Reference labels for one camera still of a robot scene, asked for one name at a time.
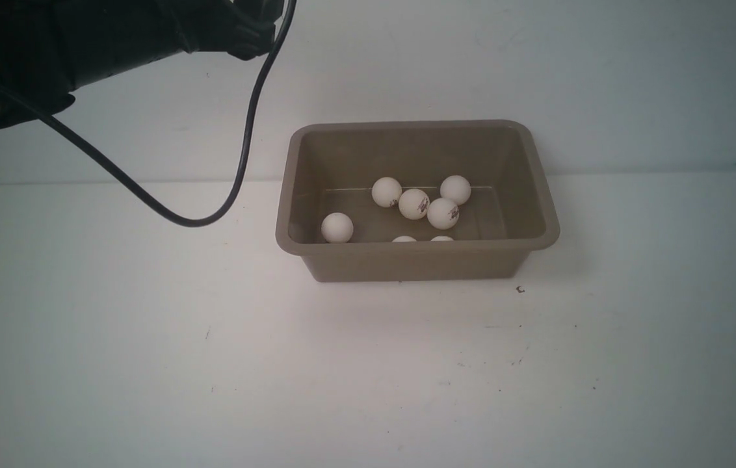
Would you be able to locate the plain white front ball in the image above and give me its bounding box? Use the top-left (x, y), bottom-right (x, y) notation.
top-left (440, 175), bottom-right (472, 205)

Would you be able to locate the white ball with printed logo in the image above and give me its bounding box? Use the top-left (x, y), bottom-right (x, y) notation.
top-left (371, 177), bottom-right (402, 208)

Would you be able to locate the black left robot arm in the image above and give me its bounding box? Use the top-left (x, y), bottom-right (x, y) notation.
top-left (0, 1), bottom-right (285, 114)

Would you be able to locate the beige plastic bin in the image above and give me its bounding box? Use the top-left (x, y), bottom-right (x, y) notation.
top-left (276, 120), bottom-right (560, 282)

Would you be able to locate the black left camera cable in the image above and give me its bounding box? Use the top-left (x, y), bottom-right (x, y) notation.
top-left (0, 0), bottom-right (298, 228)

